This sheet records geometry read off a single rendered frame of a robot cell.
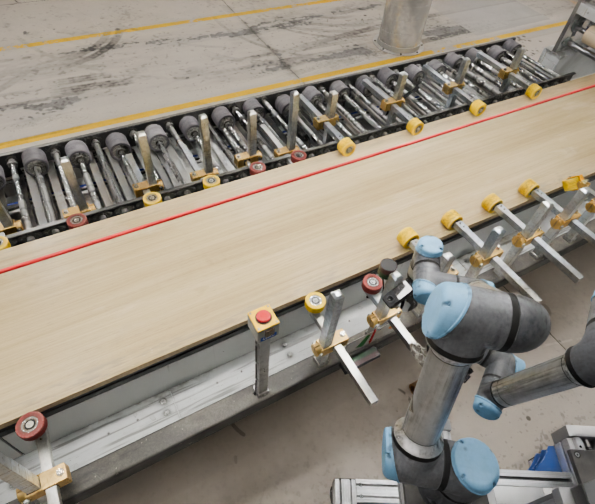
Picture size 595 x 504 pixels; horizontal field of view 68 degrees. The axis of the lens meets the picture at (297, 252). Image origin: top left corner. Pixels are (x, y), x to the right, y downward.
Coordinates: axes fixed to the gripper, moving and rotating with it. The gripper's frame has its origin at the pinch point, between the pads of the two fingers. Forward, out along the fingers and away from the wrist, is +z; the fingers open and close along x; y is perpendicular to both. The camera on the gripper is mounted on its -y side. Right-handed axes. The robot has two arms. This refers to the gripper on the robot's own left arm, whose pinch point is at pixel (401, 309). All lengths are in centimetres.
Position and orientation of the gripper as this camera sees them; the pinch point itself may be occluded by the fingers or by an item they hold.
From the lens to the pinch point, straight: 160.3
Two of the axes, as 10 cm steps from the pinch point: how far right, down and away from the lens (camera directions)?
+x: -4.7, -7.0, 5.4
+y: 8.8, -3.7, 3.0
